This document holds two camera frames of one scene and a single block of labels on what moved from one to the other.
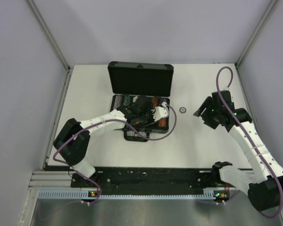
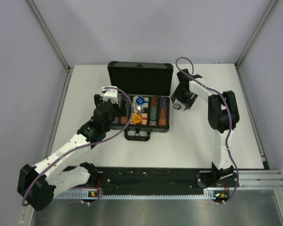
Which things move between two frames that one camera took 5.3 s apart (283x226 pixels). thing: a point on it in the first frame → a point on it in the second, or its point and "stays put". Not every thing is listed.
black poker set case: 142,92 stays put
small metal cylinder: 182,109 → 177,106
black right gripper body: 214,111 → 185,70
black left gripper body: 146,117 → 107,127
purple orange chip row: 162,122 stays put
